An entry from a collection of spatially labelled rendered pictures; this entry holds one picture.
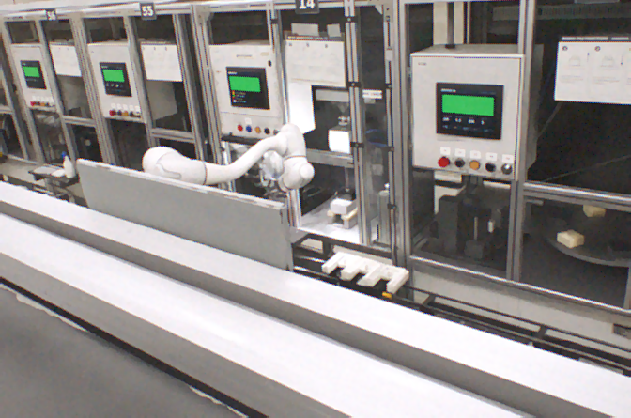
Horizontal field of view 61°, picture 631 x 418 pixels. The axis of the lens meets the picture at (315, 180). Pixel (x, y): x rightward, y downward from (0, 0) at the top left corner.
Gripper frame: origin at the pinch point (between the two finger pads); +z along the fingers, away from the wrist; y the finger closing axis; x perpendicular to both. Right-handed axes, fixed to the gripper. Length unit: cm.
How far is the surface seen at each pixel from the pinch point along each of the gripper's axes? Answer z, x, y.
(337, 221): -3.4, -15.8, -35.6
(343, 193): -12.2, -24.1, -26.5
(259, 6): -43, -40, 66
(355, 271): -33, 13, -48
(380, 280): -40, 11, -57
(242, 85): -15, -23, 47
